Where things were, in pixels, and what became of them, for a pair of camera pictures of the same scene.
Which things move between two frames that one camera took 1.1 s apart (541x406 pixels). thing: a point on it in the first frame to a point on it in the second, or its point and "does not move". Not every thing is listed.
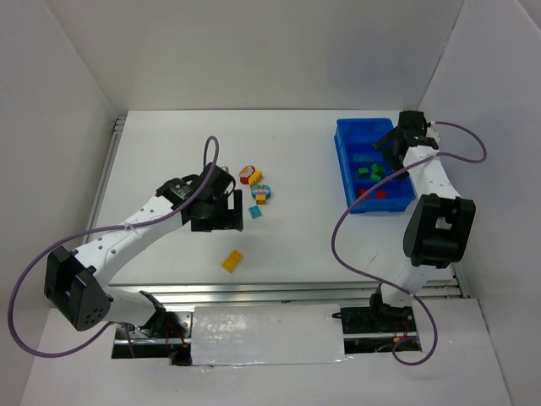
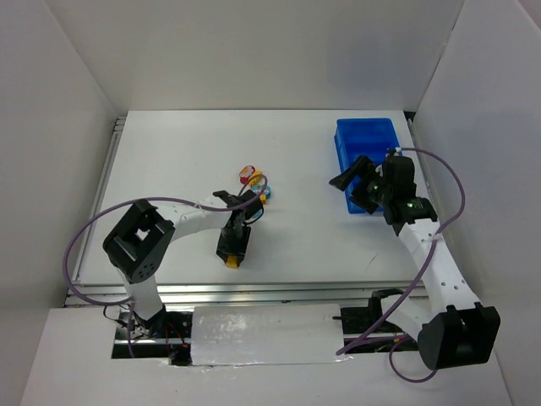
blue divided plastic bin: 362,165 does not move
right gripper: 397,141 to 364,183
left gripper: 221,220 to 238,202
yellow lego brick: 255,178 does not move
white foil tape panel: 233,335 does not move
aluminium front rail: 184,293 does not move
